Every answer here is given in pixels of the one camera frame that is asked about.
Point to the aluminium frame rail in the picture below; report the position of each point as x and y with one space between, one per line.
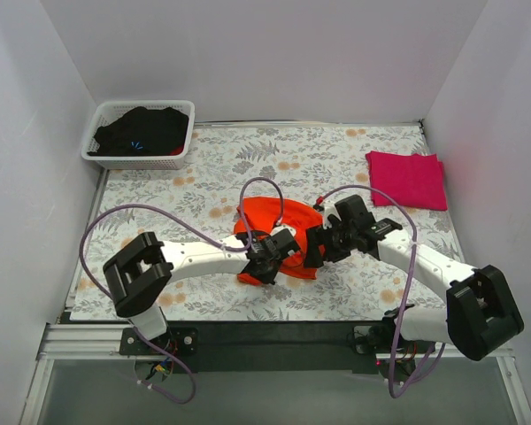
81 341

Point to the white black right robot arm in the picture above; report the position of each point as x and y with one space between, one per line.
480 312

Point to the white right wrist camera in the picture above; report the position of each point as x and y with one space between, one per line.
326 209

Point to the white plastic laundry basket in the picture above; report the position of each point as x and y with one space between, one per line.
108 112

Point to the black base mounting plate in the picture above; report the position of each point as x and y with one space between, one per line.
279 346

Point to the black t shirt in basket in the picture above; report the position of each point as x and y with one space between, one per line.
143 132

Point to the folded magenta t shirt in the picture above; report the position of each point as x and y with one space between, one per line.
414 181

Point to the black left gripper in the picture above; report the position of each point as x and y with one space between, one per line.
266 270

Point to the orange t shirt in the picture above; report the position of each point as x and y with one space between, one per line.
265 213

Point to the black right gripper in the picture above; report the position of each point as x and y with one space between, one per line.
315 247

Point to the floral patterned table mat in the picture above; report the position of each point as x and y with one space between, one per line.
300 163

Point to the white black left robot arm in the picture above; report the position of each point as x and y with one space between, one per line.
138 273

